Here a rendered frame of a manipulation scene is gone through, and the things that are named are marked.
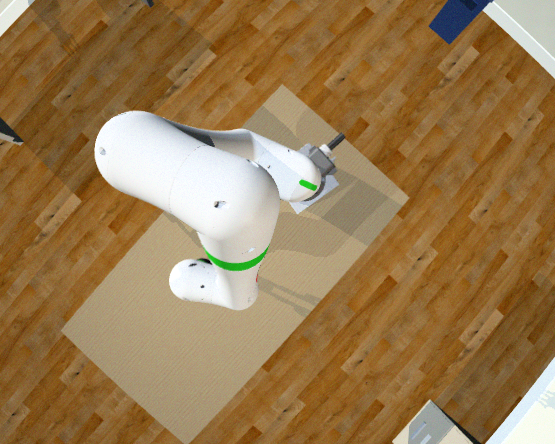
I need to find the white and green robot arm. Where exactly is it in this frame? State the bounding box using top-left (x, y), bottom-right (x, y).
top-left (95, 111), bottom-right (345, 310)

